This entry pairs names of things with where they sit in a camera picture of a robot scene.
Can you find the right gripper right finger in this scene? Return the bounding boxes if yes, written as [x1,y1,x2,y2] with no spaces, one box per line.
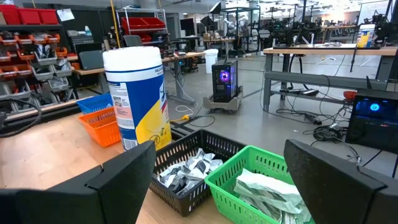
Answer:
[283,138,387,224]

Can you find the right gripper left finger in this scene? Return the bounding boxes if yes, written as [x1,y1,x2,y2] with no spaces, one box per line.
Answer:
[85,140,156,224]

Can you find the long white bandage wrapper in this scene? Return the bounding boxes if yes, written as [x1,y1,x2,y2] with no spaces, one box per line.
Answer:
[239,194,284,223]
[233,167,302,215]
[281,202,312,224]

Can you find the white black-print pad packet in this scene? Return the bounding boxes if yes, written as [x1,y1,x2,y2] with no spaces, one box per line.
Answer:
[175,179,203,196]
[194,148,215,162]
[210,159,224,172]
[158,169,187,190]

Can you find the pile of packets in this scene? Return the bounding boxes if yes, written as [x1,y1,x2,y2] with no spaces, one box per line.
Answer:
[186,160,212,180]

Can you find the white wipes canister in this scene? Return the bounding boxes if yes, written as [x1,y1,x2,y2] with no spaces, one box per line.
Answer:
[102,45,172,152]

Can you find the orange plastic basket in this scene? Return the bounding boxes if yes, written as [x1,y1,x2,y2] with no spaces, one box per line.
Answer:
[78,106,122,148]

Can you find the black computer blue light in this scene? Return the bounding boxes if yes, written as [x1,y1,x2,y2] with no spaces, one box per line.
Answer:
[345,89,398,155]

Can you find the blue plastic basket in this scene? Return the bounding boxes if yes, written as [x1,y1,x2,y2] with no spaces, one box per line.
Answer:
[76,93,114,115]

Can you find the green plastic basket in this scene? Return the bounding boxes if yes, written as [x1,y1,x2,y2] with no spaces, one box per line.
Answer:
[204,145,315,224]

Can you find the black plastic basket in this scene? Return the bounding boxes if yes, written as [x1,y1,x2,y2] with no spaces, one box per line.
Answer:
[148,129,246,218]

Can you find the grey wheeled dolly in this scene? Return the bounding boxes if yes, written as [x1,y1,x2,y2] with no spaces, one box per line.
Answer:
[203,86,244,114]

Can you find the black flat monitor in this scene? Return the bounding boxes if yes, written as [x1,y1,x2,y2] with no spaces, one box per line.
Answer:
[74,42,105,71]

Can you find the long wooden workbench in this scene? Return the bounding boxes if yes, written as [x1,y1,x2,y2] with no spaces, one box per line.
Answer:
[262,43,398,111]

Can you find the small wooden workbench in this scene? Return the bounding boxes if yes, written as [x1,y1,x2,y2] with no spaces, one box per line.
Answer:
[161,51,206,106]

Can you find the black office chair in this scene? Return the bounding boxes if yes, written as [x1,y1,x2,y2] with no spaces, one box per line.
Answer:
[123,34,144,47]

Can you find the computer tower purple fan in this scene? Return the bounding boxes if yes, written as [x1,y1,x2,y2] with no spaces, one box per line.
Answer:
[211,58,239,103]

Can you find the parts shelf with bins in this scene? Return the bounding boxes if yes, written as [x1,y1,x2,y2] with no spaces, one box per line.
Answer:
[0,24,78,106]

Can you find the white trash bin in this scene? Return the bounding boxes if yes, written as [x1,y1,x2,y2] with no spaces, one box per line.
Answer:
[203,48,220,75]

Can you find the wipes canister on bench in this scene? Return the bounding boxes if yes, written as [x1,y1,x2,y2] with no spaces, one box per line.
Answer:
[356,24,376,49]

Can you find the red storage bin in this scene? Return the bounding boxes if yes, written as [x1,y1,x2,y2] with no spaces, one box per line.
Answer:
[121,17,146,32]
[0,4,19,26]
[141,17,166,30]
[39,9,60,25]
[17,8,41,26]

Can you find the whiteboard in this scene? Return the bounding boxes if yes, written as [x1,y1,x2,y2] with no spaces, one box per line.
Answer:
[357,0,389,26]

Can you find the black light shade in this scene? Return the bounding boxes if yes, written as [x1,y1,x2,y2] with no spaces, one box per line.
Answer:
[208,1,222,15]

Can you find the floor power cables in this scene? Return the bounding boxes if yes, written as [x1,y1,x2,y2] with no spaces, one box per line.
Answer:
[273,102,352,144]

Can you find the yellow extension cable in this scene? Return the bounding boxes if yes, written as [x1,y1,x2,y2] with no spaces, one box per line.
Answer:
[169,114,191,124]

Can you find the white floor cable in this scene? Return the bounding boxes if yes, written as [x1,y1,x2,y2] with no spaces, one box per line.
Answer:
[175,102,200,114]

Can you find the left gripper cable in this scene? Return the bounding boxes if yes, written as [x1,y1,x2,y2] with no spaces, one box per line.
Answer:
[0,98,44,138]

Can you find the black floor cable loop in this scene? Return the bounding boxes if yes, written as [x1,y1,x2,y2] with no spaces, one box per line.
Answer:
[186,114,216,128]

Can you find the yellow vertical cord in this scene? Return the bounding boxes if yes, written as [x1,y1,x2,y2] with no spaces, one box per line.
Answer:
[109,0,121,49]

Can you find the black cage frame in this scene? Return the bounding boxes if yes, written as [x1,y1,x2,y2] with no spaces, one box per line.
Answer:
[222,6,261,54]

